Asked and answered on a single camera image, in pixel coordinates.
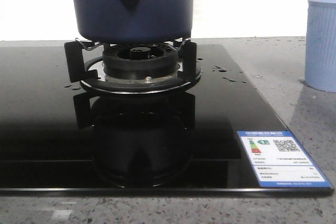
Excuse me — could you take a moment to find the black gas burner head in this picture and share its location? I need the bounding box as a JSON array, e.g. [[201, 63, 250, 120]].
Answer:
[[102, 44, 179, 80]]

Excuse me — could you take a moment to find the blue energy label sticker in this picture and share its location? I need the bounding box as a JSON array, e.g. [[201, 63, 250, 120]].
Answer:
[[237, 131, 332, 188]]

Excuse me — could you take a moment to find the dark blue cooking pot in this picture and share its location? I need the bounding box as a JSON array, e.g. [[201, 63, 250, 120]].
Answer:
[[73, 0, 193, 44]]

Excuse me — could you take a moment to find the light blue ribbed cup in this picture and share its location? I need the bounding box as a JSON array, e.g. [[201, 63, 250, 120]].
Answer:
[[304, 0, 335, 92]]

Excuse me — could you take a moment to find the black pot support grate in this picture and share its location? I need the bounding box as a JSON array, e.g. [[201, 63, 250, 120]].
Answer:
[[64, 38, 202, 95]]

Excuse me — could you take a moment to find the black glass stove top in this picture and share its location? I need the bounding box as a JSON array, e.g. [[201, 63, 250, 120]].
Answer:
[[1, 45, 334, 197]]

